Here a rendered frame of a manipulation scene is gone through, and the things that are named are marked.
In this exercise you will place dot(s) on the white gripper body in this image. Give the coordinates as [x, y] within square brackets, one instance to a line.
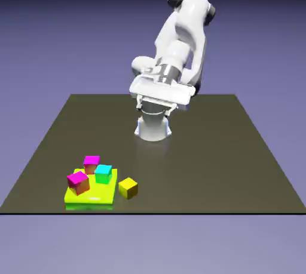
[162, 91]

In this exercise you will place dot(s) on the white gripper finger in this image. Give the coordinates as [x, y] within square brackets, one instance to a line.
[139, 103]
[171, 109]

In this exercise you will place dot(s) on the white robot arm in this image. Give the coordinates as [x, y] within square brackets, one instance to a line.
[188, 28]

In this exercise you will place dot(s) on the small magenta cube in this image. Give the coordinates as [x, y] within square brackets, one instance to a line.
[90, 162]
[77, 182]

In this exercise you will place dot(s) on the small cyan cube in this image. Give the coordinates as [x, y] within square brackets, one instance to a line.
[103, 174]

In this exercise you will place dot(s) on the small yellow cube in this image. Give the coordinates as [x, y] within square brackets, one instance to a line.
[128, 188]

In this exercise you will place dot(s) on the large yellow-green box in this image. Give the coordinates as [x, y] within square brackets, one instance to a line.
[95, 194]

